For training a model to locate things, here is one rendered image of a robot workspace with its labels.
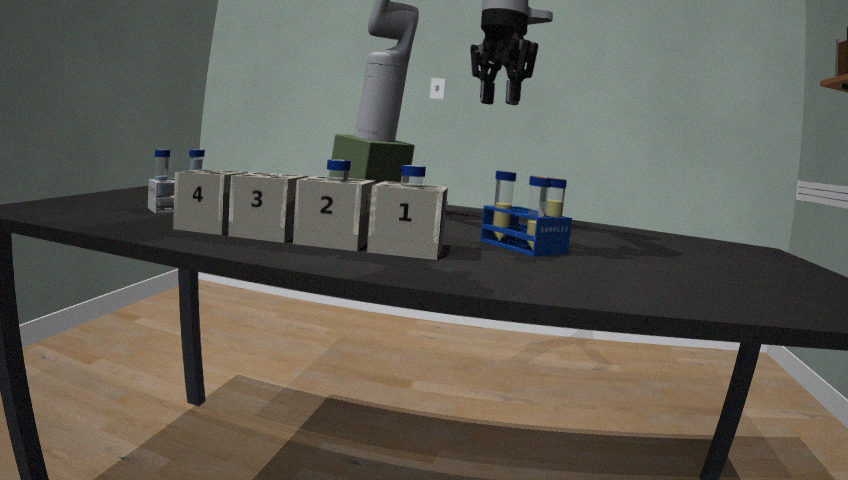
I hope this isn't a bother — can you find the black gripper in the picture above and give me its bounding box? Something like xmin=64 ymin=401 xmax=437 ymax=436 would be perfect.
xmin=470 ymin=8 xmax=538 ymax=105

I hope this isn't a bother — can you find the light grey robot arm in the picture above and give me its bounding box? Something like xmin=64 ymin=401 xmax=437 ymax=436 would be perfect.
xmin=355 ymin=0 xmax=553 ymax=142

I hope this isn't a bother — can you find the blue tube rack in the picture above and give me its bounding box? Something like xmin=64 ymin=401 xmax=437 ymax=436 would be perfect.
xmin=480 ymin=206 xmax=572 ymax=257

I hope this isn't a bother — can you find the white tube rack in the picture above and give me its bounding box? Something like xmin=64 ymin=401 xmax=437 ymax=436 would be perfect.
xmin=148 ymin=179 xmax=175 ymax=214

